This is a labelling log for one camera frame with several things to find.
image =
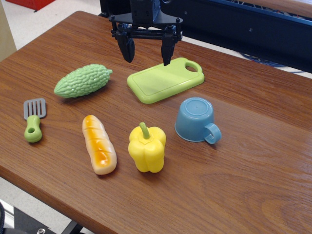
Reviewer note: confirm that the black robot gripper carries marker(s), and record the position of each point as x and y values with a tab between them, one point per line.
146	21

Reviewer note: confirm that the grey spatula green handle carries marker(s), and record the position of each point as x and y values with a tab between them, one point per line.
34	110

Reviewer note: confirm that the light green cutting board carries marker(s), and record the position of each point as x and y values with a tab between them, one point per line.
160	82

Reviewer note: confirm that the green toy bitter gourd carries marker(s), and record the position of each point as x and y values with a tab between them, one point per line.
83	81

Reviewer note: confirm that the blue toy cup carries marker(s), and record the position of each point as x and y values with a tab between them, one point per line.
195	121

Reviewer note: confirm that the yellow toy bell pepper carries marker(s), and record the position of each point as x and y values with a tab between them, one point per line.
147	148

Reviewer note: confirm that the red box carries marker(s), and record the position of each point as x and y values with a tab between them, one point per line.
32	4

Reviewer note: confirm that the toy bread loaf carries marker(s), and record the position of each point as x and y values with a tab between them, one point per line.
99	147

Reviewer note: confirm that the dark blue metal frame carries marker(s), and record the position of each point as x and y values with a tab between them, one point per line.
255	29

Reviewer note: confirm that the black table leg bracket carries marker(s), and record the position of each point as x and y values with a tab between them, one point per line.
18	222

